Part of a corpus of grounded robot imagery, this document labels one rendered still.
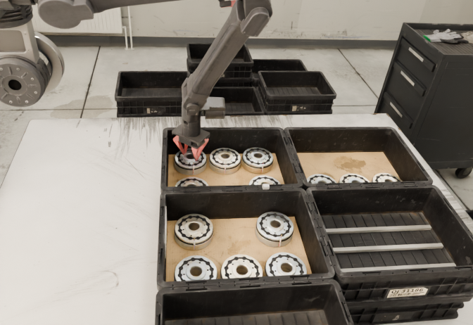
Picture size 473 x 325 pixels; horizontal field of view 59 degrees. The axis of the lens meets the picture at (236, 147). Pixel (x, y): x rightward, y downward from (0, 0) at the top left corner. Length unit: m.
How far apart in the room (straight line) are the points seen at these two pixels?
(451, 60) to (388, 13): 2.33
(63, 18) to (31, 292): 0.73
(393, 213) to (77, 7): 1.02
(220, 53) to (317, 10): 3.42
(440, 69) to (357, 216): 1.30
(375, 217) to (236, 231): 0.42
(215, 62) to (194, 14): 3.13
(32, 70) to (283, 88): 1.69
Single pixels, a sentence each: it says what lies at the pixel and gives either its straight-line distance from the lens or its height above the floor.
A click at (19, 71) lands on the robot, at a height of 1.17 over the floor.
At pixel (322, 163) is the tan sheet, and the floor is 0.83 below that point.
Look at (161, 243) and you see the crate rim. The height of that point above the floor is 0.93.
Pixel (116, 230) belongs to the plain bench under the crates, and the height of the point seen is 0.70.
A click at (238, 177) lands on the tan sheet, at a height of 0.83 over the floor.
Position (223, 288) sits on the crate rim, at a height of 0.93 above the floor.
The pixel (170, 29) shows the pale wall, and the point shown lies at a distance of 4.19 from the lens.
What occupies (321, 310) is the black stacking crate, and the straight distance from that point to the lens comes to 1.07.
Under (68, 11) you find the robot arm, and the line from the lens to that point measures 0.88.
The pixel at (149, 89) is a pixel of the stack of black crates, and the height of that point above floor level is 0.49.
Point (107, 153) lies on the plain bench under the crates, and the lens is 1.66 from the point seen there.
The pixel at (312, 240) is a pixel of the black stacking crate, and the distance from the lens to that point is 1.10.
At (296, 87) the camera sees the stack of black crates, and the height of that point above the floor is 0.49.
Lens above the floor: 1.70
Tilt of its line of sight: 37 degrees down
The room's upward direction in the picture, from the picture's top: 5 degrees clockwise
